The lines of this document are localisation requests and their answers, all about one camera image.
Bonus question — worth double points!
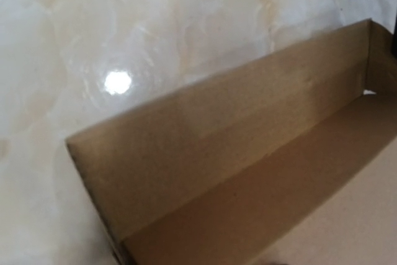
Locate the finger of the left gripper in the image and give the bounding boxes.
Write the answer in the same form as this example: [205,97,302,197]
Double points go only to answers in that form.
[391,0,397,48]

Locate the brown cardboard box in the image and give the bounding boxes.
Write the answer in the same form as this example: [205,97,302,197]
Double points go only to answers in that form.
[67,20,396,264]

